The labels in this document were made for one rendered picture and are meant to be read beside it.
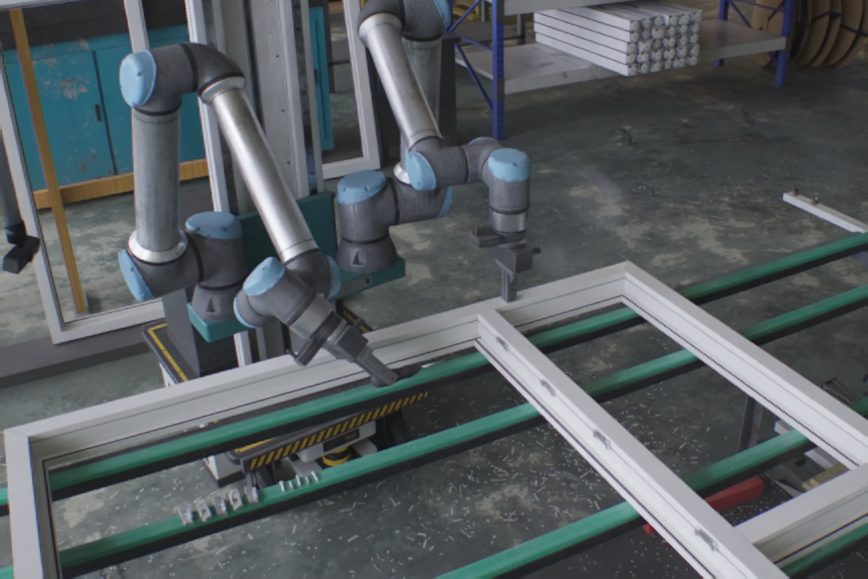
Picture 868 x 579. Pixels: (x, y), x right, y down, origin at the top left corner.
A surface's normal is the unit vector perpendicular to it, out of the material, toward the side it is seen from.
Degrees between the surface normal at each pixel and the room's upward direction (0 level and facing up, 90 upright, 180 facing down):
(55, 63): 90
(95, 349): 0
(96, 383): 0
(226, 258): 90
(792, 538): 90
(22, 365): 0
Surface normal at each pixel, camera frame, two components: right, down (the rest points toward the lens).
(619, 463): -0.90, 0.22
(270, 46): 0.57, 0.34
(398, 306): -0.03, -0.90
